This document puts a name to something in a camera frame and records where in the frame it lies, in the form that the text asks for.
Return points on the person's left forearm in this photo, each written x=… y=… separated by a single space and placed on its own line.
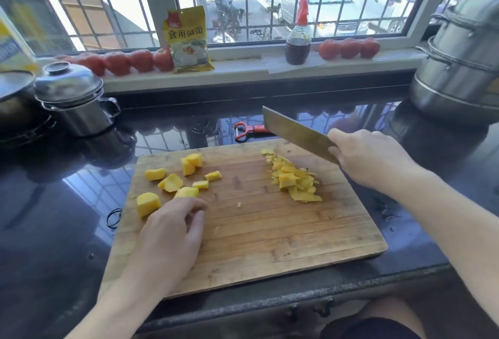
x=113 y=307

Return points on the dark wok with lid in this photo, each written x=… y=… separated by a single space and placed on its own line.
x=17 y=104

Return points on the person's right hand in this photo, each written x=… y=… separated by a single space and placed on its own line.
x=370 y=159

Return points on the steel cleaver knife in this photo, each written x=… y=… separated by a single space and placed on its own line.
x=296 y=132

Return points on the person's left thumb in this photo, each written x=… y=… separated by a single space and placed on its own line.
x=197 y=227

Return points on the scattered yellow potato chunks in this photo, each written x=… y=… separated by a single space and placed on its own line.
x=170 y=183

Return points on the small steel pot with lid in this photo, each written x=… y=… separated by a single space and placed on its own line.
x=76 y=99

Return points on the person's knee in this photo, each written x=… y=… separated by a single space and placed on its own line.
x=390 y=313

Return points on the dark sauce bottle red cap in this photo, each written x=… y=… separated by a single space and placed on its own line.
x=298 y=44

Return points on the red tomato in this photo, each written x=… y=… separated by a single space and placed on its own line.
x=351 y=48
x=370 y=48
x=142 y=60
x=117 y=63
x=163 y=59
x=93 y=64
x=329 y=49

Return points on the wooden cutting board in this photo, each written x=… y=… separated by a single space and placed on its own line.
x=265 y=229

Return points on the yellow powder packet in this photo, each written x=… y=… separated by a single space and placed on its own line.
x=189 y=40

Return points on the white hatchback car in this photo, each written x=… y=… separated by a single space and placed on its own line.
x=331 y=3

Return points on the person's left hand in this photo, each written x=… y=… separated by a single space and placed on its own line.
x=167 y=237

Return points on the person's right thumb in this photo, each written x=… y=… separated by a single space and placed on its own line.
x=334 y=154

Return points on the red vegetable peeler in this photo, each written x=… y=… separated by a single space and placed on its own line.
x=249 y=130

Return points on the white window frame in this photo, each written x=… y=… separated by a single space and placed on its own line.
x=156 y=3

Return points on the black rubber band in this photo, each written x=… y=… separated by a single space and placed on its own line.
x=114 y=218

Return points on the pile of yellow potato peels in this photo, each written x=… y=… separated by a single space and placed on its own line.
x=293 y=181

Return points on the yellow and blue box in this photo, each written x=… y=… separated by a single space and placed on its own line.
x=13 y=52

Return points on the white paper sheet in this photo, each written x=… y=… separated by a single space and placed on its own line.
x=275 y=64

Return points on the black shorts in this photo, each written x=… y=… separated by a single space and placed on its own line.
x=362 y=331

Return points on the large steel steamer pot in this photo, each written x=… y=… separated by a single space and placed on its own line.
x=460 y=62

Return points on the person's right forearm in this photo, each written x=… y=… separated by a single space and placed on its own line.
x=452 y=225

